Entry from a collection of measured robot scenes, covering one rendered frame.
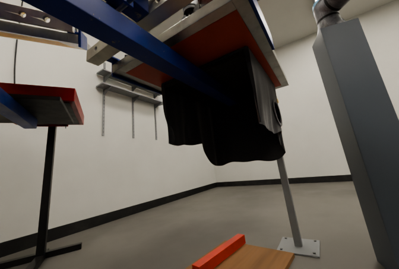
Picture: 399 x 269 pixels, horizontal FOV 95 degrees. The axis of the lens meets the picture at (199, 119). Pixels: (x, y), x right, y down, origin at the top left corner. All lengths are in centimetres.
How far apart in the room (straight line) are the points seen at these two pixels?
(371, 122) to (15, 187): 266
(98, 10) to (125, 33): 7
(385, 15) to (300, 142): 271
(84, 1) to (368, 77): 119
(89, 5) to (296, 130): 411
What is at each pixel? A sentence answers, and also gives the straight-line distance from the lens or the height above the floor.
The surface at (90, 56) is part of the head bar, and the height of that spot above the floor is 100.
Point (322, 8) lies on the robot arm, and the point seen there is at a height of 134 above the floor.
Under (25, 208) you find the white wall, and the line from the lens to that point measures 245.
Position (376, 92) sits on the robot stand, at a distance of 122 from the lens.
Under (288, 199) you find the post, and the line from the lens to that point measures 139.
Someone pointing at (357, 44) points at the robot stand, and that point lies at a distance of 130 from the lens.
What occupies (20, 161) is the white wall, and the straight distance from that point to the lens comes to 244.
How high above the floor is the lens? 53
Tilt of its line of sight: 14 degrees up
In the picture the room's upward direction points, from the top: 6 degrees counter-clockwise
